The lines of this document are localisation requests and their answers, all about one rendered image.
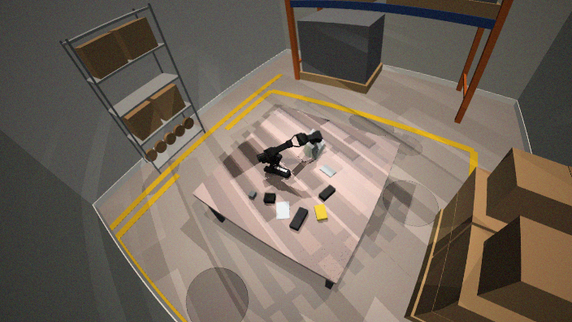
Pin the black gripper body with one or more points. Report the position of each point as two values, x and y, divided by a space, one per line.
272 163

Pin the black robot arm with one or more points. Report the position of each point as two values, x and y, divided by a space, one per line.
271 152

